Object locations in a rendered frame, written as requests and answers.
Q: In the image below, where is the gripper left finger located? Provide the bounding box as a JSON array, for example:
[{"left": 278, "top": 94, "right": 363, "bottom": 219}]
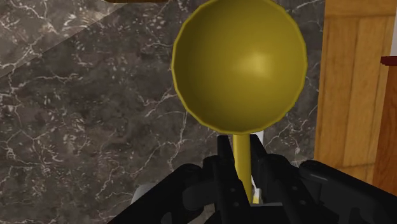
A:
[{"left": 106, "top": 134, "right": 253, "bottom": 224}]

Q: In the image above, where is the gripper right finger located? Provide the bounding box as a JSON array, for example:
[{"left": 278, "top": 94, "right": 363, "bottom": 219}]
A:
[{"left": 249, "top": 134, "right": 397, "bottom": 224}]

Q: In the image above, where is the gold ladle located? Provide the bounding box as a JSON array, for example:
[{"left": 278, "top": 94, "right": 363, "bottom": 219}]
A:
[{"left": 171, "top": 0, "right": 309, "bottom": 204}]

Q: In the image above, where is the reddish brown wooden furniture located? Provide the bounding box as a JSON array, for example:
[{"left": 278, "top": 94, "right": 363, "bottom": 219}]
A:
[{"left": 372, "top": 55, "right": 397, "bottom": 197}]

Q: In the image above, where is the light wooden cabinet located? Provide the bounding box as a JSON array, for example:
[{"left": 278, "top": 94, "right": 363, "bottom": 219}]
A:
[{"left": 314, "top": 0, "right": 397, "bottom": 185}]

